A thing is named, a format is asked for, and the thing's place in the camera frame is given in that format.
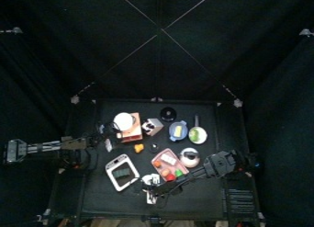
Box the black frying pan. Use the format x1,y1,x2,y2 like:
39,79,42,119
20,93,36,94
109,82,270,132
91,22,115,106
159,107,178,122

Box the silver toy frying pan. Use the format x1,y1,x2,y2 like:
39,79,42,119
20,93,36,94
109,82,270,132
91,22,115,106
187,114,209,145

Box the wooden toy box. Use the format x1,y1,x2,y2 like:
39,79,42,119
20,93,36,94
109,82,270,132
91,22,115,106
118,112,145,143

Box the white round bowl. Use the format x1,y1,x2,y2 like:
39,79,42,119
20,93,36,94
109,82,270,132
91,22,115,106
113,112,137,131

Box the pink toy tray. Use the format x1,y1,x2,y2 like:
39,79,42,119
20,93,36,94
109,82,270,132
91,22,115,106
150,148,191,183

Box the white toy food block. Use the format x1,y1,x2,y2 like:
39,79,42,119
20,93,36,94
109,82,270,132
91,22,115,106
159,153,178,165

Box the white toy microwave oven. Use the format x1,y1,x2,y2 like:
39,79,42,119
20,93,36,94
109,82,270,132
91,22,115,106
105,153,142,193

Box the grey toy toaster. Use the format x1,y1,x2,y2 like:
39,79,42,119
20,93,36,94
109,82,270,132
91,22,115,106
142,118,166,137

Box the white toy kettle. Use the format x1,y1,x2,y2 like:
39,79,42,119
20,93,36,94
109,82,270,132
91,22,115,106
179,147,202,169

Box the yellow toy butter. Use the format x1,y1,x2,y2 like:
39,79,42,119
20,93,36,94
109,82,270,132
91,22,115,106
173,125,185,138

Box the blue toy pot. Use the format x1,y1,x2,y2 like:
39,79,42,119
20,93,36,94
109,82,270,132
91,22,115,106
169,119,190,142

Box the green toy vegetable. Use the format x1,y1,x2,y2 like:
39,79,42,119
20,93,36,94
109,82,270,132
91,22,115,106
189,128,202,142

